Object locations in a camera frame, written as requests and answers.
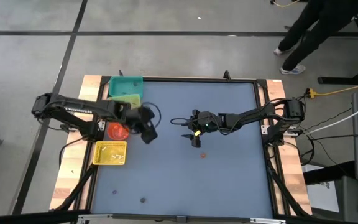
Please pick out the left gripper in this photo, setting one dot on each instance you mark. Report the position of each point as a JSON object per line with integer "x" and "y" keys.
{"x": 137, "y": 119}

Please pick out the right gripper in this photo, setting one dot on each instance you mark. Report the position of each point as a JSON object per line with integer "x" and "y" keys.
{"x": 205, "y": 123}

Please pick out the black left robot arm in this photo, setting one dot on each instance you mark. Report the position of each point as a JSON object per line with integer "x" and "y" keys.
{"x": 79, "y": 109}

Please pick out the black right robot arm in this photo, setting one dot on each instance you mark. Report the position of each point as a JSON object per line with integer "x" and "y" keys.
{"x": 253, "y": 115}

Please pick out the orange pumpkin decoration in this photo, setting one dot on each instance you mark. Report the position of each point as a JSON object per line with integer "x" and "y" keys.
{"x": 203, "y": 155}

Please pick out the yellow-green plastic bin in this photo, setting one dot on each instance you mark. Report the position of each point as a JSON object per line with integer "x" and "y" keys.
{"x": 126, "y": 99}

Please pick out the orange translucent round bowl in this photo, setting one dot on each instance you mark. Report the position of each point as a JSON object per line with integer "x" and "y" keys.
{"x": 117, "y": 133}

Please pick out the teal plastic bin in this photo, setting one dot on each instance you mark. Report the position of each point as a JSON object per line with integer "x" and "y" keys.
{"x": 124, "y": 85}

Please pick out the yellow slotted plastic basket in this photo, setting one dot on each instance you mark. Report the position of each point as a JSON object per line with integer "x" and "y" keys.
{"x": 104, "y": 160}

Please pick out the light wooden side board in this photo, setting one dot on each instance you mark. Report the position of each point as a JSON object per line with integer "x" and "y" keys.
{"x": 64, "y": 174}
{"x": 298, "y": 183}

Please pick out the black tripod stand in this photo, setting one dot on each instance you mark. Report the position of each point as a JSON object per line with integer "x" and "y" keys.
{"x": 287, "y": 28}

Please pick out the black desk stand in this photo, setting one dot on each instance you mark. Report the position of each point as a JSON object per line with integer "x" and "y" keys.
{"x": 346, "y": 80}

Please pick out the person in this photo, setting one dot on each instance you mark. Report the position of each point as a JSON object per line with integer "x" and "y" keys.
{"x": 319, "y": 28}

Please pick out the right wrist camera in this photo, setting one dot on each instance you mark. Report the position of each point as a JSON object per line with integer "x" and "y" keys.
{"x": 196, "y": 141}

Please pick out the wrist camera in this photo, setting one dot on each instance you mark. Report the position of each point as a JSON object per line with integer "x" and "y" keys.
{"x": 196, "y": 141}
{"x": 149, "y": 135}

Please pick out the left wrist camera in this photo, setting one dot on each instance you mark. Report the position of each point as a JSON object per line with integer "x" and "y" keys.
{"x": 149, "y": 135}

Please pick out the silver bracket plate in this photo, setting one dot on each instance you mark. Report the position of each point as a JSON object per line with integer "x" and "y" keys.
{"x": 102, "y": 126}
{"x": 265, "y": 129}

